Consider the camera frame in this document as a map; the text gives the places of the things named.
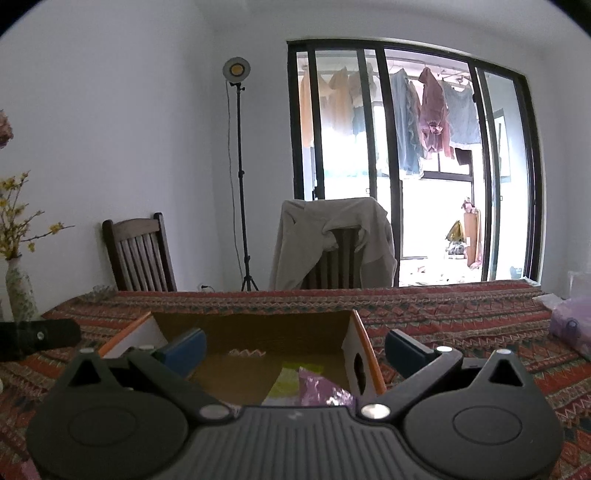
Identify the hanging beige garment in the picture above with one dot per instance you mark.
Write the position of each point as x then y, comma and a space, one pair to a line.
337, 101

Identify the clear glass dish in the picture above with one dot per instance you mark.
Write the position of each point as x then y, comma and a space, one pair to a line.
104, 290

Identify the black framed sliding door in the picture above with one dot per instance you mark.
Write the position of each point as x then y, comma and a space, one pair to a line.
390, 184

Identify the purple snack packet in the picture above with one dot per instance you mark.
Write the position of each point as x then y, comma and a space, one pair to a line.
323, 390

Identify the purple plastic tissue pack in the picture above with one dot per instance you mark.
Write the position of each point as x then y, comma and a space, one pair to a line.
570, 318

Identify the wooden board on balcony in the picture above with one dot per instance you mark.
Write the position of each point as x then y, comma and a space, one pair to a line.
473, 235

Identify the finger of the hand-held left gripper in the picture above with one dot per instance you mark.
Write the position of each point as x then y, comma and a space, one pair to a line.
32, 339

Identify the hanging long blue garment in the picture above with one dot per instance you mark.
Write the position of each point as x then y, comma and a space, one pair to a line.
406, 129

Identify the dried rose bouquet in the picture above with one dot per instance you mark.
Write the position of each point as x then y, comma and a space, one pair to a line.
4, 129

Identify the black light stand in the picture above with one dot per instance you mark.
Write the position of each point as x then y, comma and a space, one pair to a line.
241, 184

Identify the hanging dark garment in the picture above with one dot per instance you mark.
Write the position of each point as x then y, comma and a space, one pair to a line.
463, 157

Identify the wooden chair under jacket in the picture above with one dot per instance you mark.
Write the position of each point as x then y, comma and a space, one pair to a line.
337, 263

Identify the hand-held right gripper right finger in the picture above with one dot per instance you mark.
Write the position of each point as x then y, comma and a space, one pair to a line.
406, 355

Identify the hanging light blue skirt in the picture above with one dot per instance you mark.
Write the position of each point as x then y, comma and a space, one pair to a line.
461, 120

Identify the cardboard box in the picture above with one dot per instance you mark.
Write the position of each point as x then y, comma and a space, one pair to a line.
258, 332

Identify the yellow balcony item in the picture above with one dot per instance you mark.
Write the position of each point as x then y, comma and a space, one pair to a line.
456, 235

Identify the yellow flower twigs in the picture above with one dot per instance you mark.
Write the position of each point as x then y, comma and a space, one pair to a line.
14, 221

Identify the small patterned white vase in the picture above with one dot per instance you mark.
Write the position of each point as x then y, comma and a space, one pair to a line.
21, 295

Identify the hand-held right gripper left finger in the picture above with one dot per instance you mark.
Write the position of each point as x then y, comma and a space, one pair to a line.
182, 353

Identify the green white snack bar packet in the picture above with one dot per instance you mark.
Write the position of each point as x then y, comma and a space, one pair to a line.
284, 385

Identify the dark wooden chair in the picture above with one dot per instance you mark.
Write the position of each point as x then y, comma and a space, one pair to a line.
138, 254

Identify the hanging maroon shirt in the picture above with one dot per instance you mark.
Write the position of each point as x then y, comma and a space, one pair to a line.
434, 115

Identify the beige jacket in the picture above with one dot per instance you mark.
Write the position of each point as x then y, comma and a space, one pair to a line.
300, 235

